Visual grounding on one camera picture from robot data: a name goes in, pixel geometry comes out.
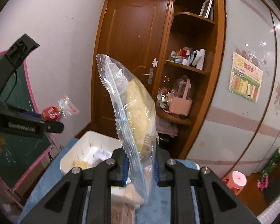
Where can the chocolate snack packet white red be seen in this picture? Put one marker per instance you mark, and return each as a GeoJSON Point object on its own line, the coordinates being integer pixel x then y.
{"type": "Point", "coordinates": [96, 156]}

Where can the dark bedside cabinet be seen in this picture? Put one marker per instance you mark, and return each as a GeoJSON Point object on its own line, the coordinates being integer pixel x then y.
{"type": "Point", "coordinates": [272, 192]}

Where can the red round snack packet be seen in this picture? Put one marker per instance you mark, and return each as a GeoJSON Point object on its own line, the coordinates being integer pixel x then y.
{"type": "Point", "coordinates": [64, 109]}

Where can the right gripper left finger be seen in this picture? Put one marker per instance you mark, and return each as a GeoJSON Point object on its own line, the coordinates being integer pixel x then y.
{"type": "Point", "coordinates": [83, 193]}

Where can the pink plastic stool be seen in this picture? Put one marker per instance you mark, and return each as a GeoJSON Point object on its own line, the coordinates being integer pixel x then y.
{"type": "Point", "coordinates": [236, 181]}

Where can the white plastic storage bin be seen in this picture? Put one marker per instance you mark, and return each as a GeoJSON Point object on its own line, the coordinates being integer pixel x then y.
{"type": "Point", "coordinates": [79, 150]}

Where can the grey sliding wardrobe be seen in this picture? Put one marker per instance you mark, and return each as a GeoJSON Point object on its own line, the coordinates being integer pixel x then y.
{"type": "Point", "coordinates": [241, 130]}

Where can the white patterned bed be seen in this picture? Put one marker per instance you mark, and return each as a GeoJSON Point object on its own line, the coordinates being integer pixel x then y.
{"type": "Point", "coordinates": [271, 213]}

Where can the clear bag pale crackers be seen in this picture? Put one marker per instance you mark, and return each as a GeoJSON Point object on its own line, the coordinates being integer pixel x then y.
{"type": "Point", "coordinates": [81, 164]}

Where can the brown wooden door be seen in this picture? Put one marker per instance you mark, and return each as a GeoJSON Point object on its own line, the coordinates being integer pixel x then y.
{"type": "Point", "coordinates": [133, 33]}

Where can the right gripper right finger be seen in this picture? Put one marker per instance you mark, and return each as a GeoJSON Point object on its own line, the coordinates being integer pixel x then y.
{"type": "Point", "coordinates": [198, 196]}

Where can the large clear bread bag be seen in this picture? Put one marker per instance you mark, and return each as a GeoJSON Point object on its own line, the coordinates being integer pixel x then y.
{"type": "Point", "coordinates": [135, 121]}

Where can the green chalkboard pink frame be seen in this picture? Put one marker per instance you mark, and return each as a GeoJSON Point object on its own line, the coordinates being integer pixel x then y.
{"type": "Point", "coordinates": [24, 146]}

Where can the wooden corner shelf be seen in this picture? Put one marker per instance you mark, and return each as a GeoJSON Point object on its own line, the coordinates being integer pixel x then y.
{"type": "Point", "coordinates": [196, 24]}

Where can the colourful wall poster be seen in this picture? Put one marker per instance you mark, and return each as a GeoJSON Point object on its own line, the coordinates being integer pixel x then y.
{"type": "Point", "coordinates": [246, 78]}

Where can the pink basket on shelf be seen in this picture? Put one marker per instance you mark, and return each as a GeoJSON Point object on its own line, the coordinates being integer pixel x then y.
{"type": "Point", "coordinates": [180, 100]}

